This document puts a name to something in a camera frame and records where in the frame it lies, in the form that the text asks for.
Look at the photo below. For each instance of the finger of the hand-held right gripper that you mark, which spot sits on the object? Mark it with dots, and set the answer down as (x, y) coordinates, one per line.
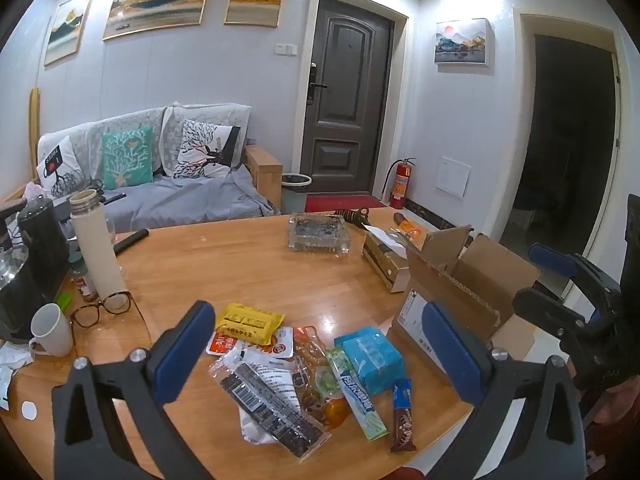
(547, 260)
(542, 307)

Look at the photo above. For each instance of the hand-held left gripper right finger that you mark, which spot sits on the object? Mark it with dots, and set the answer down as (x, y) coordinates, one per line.
(452, 352)

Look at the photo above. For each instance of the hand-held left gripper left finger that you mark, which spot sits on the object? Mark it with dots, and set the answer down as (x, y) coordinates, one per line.
(184, 352)

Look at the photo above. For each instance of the white and red snack packet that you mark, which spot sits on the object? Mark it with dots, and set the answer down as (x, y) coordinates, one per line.
(225, 345)

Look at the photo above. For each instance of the cardboard box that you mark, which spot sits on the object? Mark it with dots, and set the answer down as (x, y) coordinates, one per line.
(480, 280)

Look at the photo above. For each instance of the yellow snack packet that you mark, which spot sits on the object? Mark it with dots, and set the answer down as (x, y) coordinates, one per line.
(250, 322)

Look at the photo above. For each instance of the blue milk carton pack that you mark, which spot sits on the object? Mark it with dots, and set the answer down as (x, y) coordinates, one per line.
(372, 360)

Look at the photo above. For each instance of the brown chocolate bar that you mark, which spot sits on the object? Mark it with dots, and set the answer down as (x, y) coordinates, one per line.
(403, 420)

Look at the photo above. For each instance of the black striped transparent packet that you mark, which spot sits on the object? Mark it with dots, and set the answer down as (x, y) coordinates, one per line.
(270, 405)

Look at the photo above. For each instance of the green and white candy stick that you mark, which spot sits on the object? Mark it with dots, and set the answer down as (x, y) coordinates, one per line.
(357, 400)

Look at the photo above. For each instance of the orange transparent snack packet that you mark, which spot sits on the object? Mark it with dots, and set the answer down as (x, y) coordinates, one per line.
(309, 360)

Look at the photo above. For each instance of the person's dark red clothing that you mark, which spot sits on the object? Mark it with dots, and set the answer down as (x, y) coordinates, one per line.
(617, 420)

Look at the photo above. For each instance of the tortoiseshell eyeglasses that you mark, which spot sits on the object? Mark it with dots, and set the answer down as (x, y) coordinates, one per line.
(115, 302)

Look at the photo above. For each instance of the white plastic packet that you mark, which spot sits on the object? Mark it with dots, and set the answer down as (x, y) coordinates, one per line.
(250, 427)

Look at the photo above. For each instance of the wood pattern tissue box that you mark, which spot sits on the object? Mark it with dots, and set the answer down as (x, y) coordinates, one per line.
(385, 262)

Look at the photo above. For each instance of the small seasoning bottle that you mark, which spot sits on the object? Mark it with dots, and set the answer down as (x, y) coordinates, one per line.
(84, 282)

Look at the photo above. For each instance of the black remote control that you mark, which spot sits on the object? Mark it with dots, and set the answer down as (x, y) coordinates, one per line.
(131, 241)

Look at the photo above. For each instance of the small orange packet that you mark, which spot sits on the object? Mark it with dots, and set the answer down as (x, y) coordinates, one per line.
(412, 231)

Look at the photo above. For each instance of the green plastic piece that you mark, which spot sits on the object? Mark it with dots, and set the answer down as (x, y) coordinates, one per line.
(65, 301)

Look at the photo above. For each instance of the white mug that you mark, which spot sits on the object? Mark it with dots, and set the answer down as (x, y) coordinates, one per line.
(50, 332)

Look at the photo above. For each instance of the white thermos bottle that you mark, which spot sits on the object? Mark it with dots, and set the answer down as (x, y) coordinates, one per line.
(95, 250)

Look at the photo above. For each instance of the grey sofa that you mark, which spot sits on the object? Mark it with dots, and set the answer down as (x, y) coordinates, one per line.
(170, 202)

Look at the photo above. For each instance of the white round sticker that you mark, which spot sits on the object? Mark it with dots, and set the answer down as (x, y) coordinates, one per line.
(30, 410)

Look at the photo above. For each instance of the red fire extinguisher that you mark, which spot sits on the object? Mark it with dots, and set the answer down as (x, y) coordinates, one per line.
(400, 185)

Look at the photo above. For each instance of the black scissors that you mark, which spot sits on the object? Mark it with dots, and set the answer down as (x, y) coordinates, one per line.
(350, 216)

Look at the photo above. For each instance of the crumpled white paper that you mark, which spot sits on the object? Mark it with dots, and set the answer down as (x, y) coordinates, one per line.
(11, 360)

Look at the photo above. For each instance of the black electric kettle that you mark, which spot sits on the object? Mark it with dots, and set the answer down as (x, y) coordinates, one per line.
(42, 245)

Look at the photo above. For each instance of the clear plastic tray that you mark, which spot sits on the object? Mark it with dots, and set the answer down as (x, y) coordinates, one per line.
(317, 232)

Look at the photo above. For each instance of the red door mat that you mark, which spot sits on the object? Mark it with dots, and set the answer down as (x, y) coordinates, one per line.
(330, 204)

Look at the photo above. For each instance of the trash bin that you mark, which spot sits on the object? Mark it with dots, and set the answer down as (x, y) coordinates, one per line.
(296, 192)

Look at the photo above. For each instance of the wooden sofa armrest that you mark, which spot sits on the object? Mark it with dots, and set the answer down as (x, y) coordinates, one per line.
(264, 172)

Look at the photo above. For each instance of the teal cushion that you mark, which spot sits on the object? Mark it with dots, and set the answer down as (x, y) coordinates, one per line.
(127, 157)

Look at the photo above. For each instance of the white cushion black tree print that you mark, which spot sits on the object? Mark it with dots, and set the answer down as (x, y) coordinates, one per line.
(205, 150)

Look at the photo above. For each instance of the white cushion black heart print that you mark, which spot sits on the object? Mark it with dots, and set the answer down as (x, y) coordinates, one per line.
(59, 165)

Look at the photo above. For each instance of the red sun landscape canvas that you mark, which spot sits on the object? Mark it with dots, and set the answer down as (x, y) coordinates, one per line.
(460, 42)

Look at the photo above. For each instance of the dark brown door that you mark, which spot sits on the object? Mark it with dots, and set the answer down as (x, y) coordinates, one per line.
(350, 110)

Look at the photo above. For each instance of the wooden stick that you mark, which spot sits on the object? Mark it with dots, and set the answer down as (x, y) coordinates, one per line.
(34, 130)

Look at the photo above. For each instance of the wide golden tree painting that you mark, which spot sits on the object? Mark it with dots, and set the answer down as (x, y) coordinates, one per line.
(160, 0)

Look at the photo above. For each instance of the white wall panel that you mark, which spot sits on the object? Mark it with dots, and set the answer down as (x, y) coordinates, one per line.
(452, 176)

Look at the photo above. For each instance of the white light switch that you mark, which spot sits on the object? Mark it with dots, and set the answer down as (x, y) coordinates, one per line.
(286, 49)

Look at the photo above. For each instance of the mountain painting gold frame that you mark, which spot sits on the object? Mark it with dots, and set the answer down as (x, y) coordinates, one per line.
(67, 27)

